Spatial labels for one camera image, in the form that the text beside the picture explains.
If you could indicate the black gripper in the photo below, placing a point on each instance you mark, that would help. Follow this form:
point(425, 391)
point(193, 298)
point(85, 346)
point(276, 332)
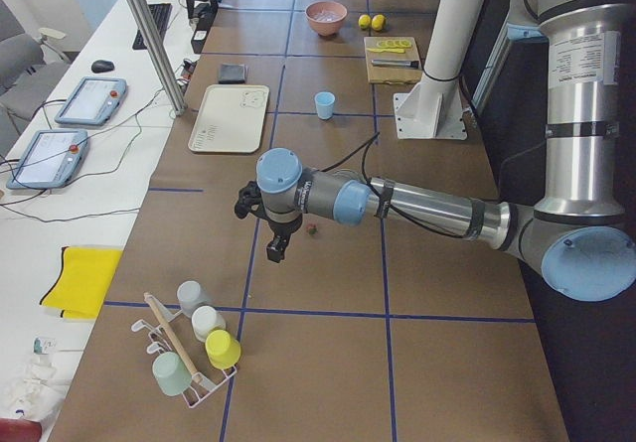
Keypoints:
point(281, 226)

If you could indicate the red strawberry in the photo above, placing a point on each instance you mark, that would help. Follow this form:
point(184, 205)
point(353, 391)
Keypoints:
point(312, 229)

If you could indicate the clear ice cubes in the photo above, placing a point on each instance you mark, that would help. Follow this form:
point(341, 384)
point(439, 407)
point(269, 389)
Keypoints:
point(326, 16)

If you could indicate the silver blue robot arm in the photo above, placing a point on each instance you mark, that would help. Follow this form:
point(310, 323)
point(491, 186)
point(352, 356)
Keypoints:
point(573, 236)

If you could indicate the grey cup on rack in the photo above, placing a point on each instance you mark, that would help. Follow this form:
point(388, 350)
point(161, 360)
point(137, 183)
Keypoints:
point(192, 295)

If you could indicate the white cup on rack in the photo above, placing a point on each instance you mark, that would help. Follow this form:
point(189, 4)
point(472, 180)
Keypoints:
point(206, 319)

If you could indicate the yellow cup on rack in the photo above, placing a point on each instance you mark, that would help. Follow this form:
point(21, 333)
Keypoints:
point(223, 349)

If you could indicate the light blue paper cup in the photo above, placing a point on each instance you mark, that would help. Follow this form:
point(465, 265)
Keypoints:
point(324, 104)

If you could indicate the white cup rack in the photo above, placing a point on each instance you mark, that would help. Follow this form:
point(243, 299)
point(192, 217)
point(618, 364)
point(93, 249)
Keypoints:
point(164, 337)

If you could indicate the green cup on rack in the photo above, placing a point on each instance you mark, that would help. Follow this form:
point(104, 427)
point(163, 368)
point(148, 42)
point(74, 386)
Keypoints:
point(171, 374)

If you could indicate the cream bear serving tray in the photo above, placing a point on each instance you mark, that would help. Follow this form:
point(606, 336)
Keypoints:
point(230, 119)

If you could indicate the folded grey cloth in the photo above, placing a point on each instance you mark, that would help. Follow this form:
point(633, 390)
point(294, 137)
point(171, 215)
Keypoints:
point(232, 73)

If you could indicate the yellow cloth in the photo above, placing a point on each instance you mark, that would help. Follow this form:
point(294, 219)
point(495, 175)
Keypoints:
point(85, 276)

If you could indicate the orange black connector box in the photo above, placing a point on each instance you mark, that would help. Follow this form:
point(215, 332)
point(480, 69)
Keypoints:
point(188, 68)

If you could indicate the wooden cutting board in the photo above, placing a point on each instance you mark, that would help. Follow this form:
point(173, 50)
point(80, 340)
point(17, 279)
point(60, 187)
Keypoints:
point(390, 75)

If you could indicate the yellow plastic knife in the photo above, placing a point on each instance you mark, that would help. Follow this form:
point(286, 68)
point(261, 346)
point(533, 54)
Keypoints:
point(396, 51)

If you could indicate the pink bowl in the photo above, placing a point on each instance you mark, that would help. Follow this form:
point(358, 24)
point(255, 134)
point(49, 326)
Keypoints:
point(326, 29)

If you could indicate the teach pendant far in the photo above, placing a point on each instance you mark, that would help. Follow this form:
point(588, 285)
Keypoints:
point(93, 101)

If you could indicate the teach pendant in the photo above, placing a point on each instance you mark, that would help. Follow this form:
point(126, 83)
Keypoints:
point(93, 101)
point(51, 159)

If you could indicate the yellow lemon near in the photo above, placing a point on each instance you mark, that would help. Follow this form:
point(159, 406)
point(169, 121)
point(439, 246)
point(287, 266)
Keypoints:
point(365, 22)

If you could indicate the yellow lemon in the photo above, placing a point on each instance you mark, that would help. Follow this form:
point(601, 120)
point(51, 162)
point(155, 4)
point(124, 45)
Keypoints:
point(378, 22)
point(365, 22)

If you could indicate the teach pendant near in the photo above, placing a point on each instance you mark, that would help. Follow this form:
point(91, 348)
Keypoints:
point(51, 159)

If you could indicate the yellow lemon far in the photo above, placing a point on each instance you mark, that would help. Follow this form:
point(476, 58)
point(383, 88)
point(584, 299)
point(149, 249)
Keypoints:
point(378, 22)

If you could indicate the black power strip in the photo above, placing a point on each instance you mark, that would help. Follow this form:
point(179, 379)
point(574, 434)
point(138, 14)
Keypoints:
point(201, 32)

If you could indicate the black computer mouse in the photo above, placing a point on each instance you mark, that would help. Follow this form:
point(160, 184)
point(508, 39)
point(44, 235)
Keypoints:
point(102, 66)

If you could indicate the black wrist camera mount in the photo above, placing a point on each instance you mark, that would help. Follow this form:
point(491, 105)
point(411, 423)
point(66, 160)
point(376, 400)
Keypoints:
point(249, 202)

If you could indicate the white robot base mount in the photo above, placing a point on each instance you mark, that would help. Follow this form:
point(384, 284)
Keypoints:
point(431, 110)

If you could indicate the steel knife handle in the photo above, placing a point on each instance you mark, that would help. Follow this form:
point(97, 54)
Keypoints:
point(395, 64)

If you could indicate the aluminium frame post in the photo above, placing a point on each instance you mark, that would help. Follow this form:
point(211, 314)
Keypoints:
point(154, 43)

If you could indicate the white pedestal column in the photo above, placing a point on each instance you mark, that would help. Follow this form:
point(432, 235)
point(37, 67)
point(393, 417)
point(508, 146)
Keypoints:
point(453, 28)

